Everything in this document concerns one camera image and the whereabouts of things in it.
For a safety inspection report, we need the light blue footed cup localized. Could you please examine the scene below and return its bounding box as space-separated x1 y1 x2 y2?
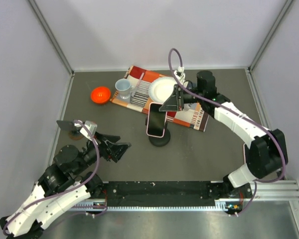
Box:
115 79 134 100

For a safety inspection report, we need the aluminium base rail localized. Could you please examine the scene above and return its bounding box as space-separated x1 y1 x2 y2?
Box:
54 180 299 211

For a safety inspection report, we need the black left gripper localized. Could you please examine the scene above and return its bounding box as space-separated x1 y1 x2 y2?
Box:
73 131 132 175

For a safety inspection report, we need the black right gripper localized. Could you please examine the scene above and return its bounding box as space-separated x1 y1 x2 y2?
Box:
160 84 205 112

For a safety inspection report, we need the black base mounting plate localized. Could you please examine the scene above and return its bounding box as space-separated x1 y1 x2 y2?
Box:
104 181 224 207

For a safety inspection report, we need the white deep plate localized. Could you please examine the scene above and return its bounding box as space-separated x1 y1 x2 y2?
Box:
149 77 176 104

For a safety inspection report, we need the left aluminium frame post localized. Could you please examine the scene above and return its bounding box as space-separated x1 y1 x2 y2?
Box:
27 0 75 75

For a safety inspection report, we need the grey stand wooden base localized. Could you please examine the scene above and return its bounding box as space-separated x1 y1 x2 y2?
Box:
56 120 83 140

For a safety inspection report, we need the black clamp phone stand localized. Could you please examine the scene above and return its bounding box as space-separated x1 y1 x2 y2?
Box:
146 115 171 147

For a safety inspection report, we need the orange plastic bowl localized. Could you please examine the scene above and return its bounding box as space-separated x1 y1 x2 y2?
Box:
90 86 111 105

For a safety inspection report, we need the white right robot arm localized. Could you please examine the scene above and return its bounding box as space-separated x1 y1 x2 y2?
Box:
160 67 288 197

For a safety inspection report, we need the checked orange red placemat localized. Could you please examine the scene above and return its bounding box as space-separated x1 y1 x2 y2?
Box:
110 65 209 132

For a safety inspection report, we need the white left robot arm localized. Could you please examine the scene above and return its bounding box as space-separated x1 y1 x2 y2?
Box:
0 132 132 239

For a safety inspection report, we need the right aluminium frame post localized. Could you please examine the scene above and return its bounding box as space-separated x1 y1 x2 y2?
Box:
248 0 295 73

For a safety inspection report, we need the aluminium frame post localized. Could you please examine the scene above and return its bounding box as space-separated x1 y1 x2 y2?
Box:
248 0 295 73
27 0 75 75

